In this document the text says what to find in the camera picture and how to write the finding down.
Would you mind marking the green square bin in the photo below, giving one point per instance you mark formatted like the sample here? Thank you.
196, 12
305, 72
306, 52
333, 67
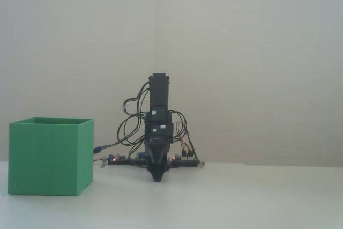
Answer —
45, 159

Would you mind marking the blue circuit board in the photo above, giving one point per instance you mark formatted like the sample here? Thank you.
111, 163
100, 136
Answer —
122, 157

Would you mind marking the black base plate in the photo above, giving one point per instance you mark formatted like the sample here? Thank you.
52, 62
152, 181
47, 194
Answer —
126, 162

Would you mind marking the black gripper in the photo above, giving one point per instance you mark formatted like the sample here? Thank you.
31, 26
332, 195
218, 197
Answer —
163, 141

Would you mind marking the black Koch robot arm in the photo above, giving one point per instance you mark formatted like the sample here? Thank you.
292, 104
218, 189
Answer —
159, 92

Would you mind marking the motor driver board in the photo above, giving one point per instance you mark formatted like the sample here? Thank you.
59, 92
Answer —
177, 158

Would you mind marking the grey tape strip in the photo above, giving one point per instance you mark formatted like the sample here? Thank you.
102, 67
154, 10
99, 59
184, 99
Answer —
103, 163

